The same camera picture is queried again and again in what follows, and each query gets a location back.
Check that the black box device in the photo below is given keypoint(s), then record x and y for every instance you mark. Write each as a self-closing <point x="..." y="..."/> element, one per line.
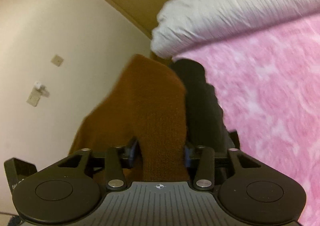
<point x="17" y="170"/>

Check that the lilac rolled quilt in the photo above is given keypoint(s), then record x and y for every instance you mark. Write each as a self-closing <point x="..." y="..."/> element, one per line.
<point x="183" y="24"/>

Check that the black garment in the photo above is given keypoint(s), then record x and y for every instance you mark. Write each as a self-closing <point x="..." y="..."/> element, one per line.
<point x="204" y="116"/>

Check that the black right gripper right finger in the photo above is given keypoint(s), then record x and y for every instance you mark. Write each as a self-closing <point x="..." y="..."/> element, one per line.
<point x="246" y="189"/>

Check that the brown knitted garment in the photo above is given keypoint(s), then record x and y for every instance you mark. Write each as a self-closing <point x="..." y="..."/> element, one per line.
<point x="146" y="104"/>

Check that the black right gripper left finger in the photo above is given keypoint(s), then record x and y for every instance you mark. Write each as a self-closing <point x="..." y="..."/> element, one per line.
<point x="73" y="187"/>

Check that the wall socket with plug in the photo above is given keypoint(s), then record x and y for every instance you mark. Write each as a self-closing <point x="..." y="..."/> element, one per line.
<point x="39" y="90"/>

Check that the pink floral blanket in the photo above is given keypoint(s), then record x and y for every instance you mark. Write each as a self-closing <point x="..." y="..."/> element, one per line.
<point x="267" y="84"/>

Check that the wall switch plate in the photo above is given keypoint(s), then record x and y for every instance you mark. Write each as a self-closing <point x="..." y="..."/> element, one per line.
<point x="57" y="60"/>

